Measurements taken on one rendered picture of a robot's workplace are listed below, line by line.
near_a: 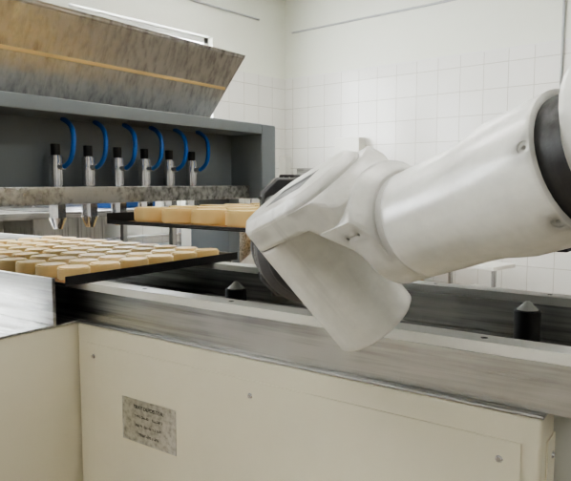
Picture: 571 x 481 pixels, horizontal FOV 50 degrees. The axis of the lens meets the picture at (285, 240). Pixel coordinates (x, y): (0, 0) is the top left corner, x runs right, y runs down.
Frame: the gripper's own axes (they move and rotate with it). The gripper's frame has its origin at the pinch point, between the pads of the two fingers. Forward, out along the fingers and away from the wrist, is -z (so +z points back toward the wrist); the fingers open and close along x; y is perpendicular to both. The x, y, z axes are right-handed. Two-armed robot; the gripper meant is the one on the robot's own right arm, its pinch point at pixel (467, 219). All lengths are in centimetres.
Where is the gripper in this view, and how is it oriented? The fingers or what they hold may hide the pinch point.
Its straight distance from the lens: 101.2
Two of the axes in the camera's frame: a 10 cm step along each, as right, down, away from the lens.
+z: 9.9, -0.1, 1.4
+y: 1.5, 1.0, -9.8
